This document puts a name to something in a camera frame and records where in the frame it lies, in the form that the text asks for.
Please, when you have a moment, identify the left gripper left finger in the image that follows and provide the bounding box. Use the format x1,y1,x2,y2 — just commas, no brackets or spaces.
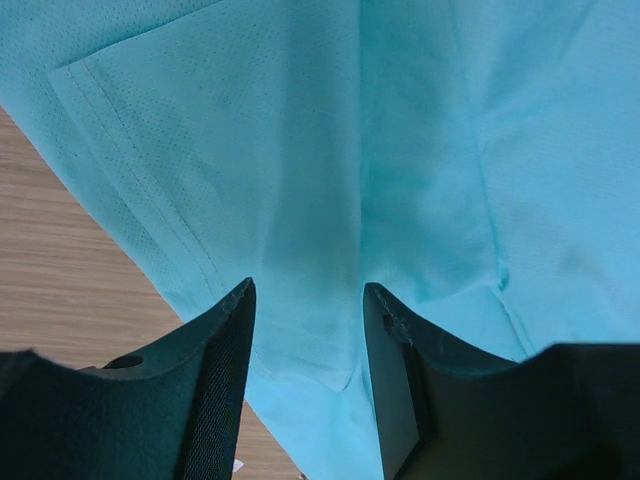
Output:
1,279,256,479

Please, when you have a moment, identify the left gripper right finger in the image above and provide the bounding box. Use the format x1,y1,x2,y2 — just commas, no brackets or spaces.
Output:
363,283,639,479

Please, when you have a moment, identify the teal t shirt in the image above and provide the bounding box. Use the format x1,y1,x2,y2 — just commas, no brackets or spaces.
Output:
1,1,639,479

